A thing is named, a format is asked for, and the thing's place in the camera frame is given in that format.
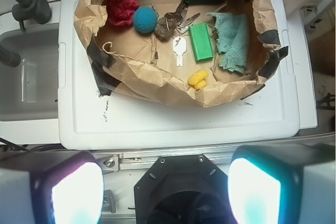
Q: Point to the white plastic bin lid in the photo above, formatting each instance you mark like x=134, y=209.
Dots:
x=89, y=121

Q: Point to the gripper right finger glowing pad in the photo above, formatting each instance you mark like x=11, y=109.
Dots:
x=283, y=183

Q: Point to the grey toy sink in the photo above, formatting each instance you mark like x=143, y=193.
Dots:
x=29, y=92

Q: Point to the blue-green cloth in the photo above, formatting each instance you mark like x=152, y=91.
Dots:
x=233, y=40

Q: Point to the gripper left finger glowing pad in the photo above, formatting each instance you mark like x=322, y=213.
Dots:
x=51, y=187

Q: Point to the silver key bunch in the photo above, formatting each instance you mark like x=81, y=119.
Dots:
x=179, y=16

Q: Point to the red crumpled paper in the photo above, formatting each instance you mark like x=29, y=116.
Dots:
x=121, y=12

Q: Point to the yellow rubber duck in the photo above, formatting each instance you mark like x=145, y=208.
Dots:
x=197, y=80

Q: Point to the blue textured ball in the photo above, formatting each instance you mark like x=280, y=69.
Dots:
x=145, y=20

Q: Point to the brown rock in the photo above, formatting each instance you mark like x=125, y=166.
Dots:
x=164, y=28

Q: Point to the brown paper bag tray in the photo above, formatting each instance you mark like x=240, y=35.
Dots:
x=144, y=67

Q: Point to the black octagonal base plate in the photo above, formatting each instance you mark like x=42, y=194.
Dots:
x=183, y=189

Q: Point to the white single key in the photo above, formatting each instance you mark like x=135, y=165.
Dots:
x=179, y=46

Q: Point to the green rectangular block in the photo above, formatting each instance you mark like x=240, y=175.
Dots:
x=201, y=42

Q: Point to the dark grey toy faucet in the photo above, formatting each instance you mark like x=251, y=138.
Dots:
x=37, y=10

